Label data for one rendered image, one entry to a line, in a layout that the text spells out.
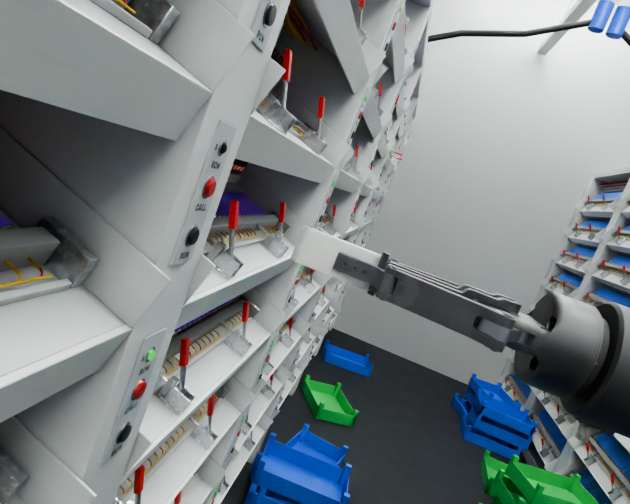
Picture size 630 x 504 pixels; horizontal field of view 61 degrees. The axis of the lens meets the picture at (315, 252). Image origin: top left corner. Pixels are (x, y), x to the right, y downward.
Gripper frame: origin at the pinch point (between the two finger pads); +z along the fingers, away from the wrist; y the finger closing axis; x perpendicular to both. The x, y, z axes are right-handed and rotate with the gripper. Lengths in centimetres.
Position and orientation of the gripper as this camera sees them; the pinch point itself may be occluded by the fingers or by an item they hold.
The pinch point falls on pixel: (336, 257)
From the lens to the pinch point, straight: 43.5
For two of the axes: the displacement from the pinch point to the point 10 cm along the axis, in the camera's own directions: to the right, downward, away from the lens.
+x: 3.5, -9.3, -1.1
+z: -9.2, -3.6, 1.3
